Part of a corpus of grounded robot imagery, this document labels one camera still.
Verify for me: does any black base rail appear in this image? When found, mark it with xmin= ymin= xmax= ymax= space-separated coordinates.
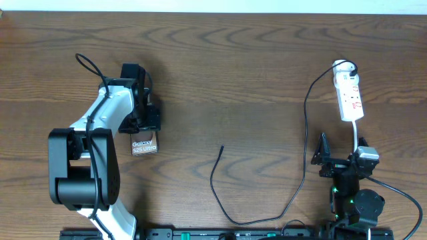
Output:
xmin=58 ymin=228 xmax=394 ymax=240

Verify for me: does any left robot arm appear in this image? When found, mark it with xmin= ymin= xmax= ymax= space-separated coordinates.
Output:
xmin=47 ymin=63 xmax=161 ymax=239

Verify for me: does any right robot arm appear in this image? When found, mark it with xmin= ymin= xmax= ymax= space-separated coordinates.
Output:
xmin=311 ymin=133 xmax=385 ymax=239

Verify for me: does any white power strip cord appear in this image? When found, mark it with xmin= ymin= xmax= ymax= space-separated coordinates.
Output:
xmin=352 ymin=120 xmax=359 ymax=153

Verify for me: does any black USB charging cable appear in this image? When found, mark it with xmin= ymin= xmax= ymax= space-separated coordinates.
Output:
xmin=209 ymin=59 xmax=359 ymax=226

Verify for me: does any white USB charger adapter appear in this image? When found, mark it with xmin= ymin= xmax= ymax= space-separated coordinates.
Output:
xmin=332 ymin=59 xmax=353 ymax=75

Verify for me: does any white power strip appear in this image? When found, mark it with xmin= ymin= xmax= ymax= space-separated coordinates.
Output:
xmin=334 ymin=69 xmax=364 ymax=122

